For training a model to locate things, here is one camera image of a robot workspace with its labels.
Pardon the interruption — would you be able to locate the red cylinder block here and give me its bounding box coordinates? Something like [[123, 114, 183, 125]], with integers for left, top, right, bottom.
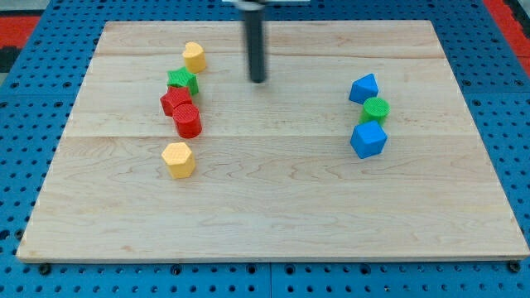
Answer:
[[172, 103, 202, 138]]

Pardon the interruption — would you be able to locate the green cylinder block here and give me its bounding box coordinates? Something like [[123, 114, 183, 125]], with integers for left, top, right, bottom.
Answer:
[[359, 97, 391, 127]]

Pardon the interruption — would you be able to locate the red star block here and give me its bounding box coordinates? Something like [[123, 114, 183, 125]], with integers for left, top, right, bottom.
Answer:
[[160, 86, 192, 117]]

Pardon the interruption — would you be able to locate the wooden board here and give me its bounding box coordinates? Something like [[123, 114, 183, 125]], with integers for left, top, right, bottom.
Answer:
[[17, 20, 529, 264]]

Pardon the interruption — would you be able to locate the yellow hexagon block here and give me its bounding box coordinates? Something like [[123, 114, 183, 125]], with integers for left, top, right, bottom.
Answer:
[[161, 142, 195, 179]]

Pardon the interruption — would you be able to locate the yellow heart block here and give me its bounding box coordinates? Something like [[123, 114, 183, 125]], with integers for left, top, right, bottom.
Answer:
[[181, 41, 207, 74]]

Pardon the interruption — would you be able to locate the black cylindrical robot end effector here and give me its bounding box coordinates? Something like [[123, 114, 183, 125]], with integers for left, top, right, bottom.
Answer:
[[223, 0, 311, 84]]

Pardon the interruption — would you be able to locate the blue perforated base panel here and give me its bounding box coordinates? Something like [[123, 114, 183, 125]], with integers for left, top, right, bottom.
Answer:
[[1, 0, 529, 297]]

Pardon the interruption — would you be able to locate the blue triangle block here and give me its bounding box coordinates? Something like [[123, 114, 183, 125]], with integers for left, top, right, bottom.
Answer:
[[349, 74, 379, 104]]

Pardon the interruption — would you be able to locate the blue cube block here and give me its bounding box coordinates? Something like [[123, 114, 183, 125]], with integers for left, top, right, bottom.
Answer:
[[350, 121, 388, 159]]

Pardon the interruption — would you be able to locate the green star block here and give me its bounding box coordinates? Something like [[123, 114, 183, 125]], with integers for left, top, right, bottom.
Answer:
[[166, 67, 200, 95]]

